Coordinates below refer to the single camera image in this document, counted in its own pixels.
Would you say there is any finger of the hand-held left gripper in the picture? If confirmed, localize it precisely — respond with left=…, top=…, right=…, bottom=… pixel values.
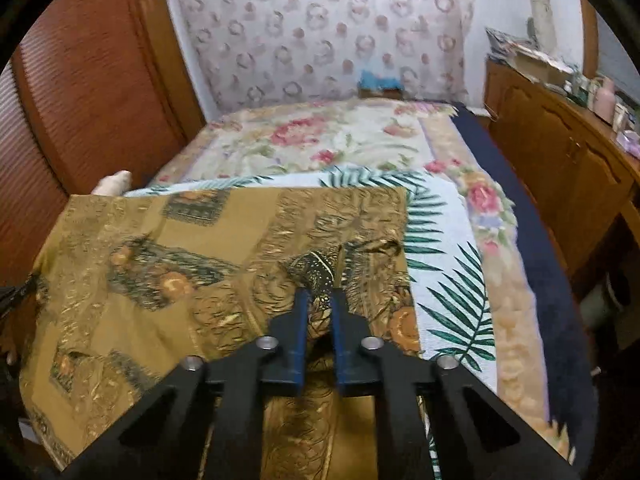
left=0, top=284, right=38, bottom=317

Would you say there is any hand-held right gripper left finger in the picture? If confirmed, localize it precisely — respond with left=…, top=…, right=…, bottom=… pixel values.
left=60, top=287, right=311, bottom=480

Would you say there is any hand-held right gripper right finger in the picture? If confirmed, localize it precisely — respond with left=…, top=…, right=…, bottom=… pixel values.
left=330, top=287, right=581, bottom=480

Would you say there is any brown patterned shirt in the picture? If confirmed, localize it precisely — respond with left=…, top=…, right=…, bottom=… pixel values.
left=20, top=186, right=426, bottom=480

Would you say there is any palm leaf printed cloth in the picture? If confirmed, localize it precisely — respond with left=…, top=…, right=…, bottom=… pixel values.
left=122, top=167, right=501, bottom=480

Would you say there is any pale pink pillow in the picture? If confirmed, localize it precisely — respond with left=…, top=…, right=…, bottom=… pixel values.
left=91, top=170, right=134, bottom=196

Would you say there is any floral rose blanket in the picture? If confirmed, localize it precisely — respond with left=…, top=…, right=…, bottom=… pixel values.
left=150, top=99, right=573, bottom=461

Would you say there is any navy bed sheet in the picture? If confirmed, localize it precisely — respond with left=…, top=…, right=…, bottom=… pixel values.
left=450, top=102, right=601, bottom=456

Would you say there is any brown slatted wooden wardrobe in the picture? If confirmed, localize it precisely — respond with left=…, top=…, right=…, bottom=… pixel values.
left=0, top=0, right=208, bottom=321

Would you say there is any grey trash bin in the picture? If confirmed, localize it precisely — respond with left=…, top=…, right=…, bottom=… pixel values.
left=580, top=280, right=631, bottom=341

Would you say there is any blue crumpled cloth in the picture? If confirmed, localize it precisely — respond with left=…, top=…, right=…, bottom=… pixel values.
left=360, top=67, right=401, bottom=91

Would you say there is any wooden sideboard cabinet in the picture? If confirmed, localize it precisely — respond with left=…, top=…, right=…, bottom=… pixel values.
left=484, top=57, right=640, bottom=351

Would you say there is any open cardboard box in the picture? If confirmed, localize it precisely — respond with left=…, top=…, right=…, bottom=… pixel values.
left=512, top=45, right=571, bottom=86

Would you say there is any floral fabric bag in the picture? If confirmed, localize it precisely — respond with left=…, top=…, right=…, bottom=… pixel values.
left=485, top=27, right=526, bottom=58

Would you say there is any pink thermos flask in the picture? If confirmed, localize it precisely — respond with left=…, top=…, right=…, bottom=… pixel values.
left=595, top=76, right=617, bottom=126

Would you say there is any grey window blind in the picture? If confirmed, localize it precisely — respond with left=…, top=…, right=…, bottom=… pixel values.
left=595, top=20, right=640, bottom=106

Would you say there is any beige tied window curtain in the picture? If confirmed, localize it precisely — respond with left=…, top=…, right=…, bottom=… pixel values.
left=517, top=0, right=558, bottom=56

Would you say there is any sheer ring-patterned curtain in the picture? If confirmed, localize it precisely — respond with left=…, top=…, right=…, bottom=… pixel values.
left=170, top=0, right=476, bottom=113

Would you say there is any wooden window frame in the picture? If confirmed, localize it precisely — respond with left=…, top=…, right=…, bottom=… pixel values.
left=580, top=0, right=601, bottom=81

